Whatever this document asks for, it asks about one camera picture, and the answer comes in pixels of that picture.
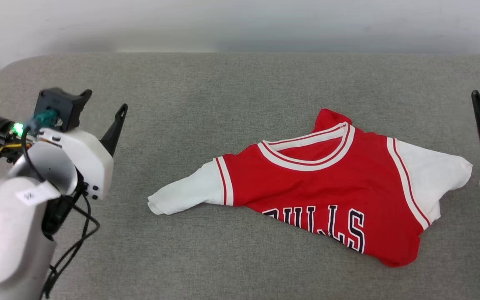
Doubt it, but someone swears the red white Bulls jersey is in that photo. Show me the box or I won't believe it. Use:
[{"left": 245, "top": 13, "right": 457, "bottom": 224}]
[{"left": 147, "top": 108, "right": 473, "bottom": 268}]

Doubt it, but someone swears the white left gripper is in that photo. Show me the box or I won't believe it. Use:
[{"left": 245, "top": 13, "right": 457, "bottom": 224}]
[{"left": 30, "top": 103, "right": 128, "bottom": 200}]

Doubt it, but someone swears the white paper label tag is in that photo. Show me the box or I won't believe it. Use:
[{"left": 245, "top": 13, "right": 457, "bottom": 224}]
[{"left": 15, "top": 180, "right": 61, "bottom": 207}]

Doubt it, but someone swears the grey fabric sofa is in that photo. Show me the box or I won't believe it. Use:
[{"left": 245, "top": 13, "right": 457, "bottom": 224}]
[{"left": 0, "top": 52, "right": 480, "bottom": 300}]

